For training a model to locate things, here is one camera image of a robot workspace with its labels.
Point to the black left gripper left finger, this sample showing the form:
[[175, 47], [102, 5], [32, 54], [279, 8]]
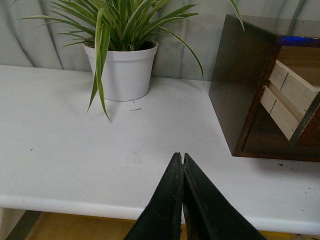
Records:
[[161, 219]]

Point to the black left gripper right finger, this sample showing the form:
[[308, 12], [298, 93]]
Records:
[[207, 213]]

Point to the wooden drawer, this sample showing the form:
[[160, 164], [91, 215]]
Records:
[[292, 99], [265, 140]]

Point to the dark wooden drawer cabinet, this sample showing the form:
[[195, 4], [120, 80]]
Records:
[[246, 57]]

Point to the white plastic plant pot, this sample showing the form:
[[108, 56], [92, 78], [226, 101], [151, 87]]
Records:
[[126, 74]]

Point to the green striped spider plant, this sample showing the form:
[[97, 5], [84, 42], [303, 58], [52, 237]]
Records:
[[125, 26]]

